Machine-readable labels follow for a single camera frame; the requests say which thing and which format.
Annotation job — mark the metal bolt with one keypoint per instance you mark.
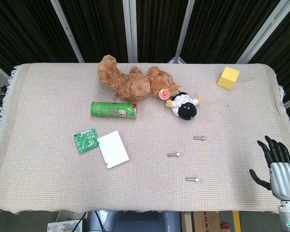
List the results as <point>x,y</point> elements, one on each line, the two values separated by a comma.
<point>199,138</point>
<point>173,154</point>
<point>192,179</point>

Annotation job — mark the white card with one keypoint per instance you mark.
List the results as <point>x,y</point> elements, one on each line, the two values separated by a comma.
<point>113,149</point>

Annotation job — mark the black white penguin plush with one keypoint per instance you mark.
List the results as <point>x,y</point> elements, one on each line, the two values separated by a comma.
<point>187,111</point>

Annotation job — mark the dark pleated curtain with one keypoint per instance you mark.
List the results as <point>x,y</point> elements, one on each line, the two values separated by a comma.
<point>99,24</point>

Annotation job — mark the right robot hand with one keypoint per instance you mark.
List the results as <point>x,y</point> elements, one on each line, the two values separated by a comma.
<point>284,178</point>

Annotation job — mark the brown teddy bear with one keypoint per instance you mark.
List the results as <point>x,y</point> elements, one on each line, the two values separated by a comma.
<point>135,84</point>

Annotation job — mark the yellow foam cube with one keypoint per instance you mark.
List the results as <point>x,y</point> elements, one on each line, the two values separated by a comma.
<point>228,78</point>

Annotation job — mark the beige woven tablecloth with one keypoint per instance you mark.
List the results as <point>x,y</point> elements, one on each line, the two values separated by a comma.
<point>50,96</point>

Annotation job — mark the green chips can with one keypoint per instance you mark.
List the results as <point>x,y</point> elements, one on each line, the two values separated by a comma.
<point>111,110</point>

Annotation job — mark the round red hang tag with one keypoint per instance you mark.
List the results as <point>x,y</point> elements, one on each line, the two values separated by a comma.
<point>164,93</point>

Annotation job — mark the green snack packet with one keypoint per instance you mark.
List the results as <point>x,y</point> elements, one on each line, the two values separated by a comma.
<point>85,141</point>

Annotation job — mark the brown cardboard box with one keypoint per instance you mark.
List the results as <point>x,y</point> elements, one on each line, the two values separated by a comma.
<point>205,222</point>

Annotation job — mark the illustrated book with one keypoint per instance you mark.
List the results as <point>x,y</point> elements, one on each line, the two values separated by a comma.
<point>62,227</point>

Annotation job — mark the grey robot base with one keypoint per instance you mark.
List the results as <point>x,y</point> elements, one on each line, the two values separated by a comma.
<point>135,222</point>

